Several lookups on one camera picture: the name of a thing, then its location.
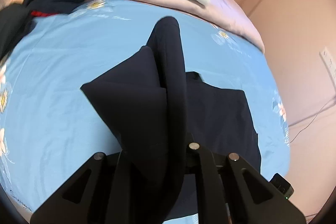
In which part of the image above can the dark navy garment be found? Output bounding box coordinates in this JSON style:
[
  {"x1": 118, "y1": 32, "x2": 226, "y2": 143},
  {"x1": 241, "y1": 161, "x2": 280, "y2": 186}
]
[{"x1": 81, "y1": 16, "x2": 261, "y2": 223}]

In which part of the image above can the light blue floral bedsheet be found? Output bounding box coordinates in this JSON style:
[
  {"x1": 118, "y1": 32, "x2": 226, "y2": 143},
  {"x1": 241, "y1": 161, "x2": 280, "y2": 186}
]
[{"x1": 1, "y1": 0, "x2": 290, "y2": 213}]

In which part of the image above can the pink quilted duvet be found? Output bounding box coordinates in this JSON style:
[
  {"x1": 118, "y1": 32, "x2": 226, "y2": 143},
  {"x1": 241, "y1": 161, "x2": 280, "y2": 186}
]
[{"x1": 132, "y1": 0, "x2": 265, "y2": 53}]

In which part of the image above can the black garment at left edge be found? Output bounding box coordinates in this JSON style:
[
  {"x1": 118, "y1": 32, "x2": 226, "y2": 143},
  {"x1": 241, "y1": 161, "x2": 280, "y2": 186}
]
[{"x1": 0, "y1": 3, "x2": 35, "y2": 59}]

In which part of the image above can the thin dark cable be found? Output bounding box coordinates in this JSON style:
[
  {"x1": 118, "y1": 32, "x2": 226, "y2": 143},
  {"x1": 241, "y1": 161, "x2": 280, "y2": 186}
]
[{"x1": 287, "y1": 97, "x2": 336, "y2": 144}]

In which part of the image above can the white wall power strip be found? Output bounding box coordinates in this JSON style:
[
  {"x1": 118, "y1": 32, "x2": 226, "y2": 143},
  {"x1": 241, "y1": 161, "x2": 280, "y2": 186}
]
[{"x1": 319, "y1": 47, "x2": 336, "y2": 84}]

